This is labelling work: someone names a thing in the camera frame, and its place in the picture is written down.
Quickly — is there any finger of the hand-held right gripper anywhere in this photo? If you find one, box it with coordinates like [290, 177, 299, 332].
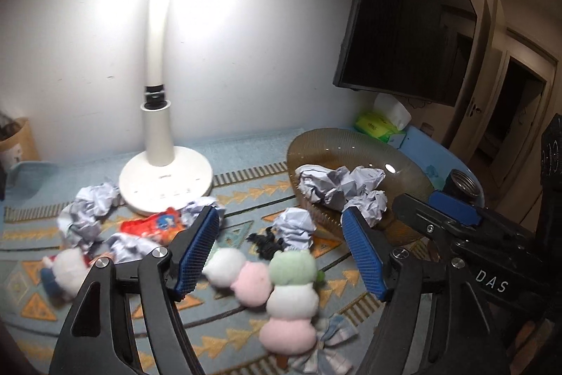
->
[428, 189, 534, 244]
[392, 194, 479, 257]

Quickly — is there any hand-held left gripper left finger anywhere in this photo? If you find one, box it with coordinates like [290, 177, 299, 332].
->
[48, 206, 220, 375]

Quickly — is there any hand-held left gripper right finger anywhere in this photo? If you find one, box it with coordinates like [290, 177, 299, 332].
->
[341, 208, 514, 375]

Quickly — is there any green white pink dango plush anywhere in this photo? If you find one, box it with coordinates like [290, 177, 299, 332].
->
[259, 250, 328, 356]

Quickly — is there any amber ribbed glass bowl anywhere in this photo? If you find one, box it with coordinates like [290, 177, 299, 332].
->
[286, 128, 433, 244]

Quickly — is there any white red plush doll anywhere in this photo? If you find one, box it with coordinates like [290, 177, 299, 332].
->
[40, 247, 95, 305]

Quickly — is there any dark threaded jar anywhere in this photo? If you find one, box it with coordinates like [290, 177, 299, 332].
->
[443, 168, 484, 202]

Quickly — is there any red snack packet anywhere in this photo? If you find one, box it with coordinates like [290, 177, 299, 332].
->
[120, 208, 187, 246]

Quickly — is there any blue desk pad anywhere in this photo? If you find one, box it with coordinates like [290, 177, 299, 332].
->
[395, 124, 486, 209]

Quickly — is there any blue patterned table mat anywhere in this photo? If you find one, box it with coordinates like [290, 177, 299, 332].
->
[0, 129, 440, 375]

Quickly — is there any white desk lamp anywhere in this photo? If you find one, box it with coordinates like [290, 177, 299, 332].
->
[118, 0, 214, 218]

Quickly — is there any plaid fabric bow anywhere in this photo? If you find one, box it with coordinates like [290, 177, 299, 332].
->
[287, 316, 358, 375]

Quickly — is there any green tissue pack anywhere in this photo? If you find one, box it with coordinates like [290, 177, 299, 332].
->
[355, 111, 407, 147]

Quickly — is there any white tissue roll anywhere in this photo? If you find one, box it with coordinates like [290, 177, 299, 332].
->
[373, 93, 412, 130]

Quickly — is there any beige door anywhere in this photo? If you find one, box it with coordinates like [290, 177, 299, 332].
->
[448, 0, 558, 235]

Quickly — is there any black flat screen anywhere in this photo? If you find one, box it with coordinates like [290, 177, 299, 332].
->
[333, 0, 479, 108]

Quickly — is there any wooden basket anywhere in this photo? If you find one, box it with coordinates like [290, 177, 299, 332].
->
[0, 111, 40, 174]

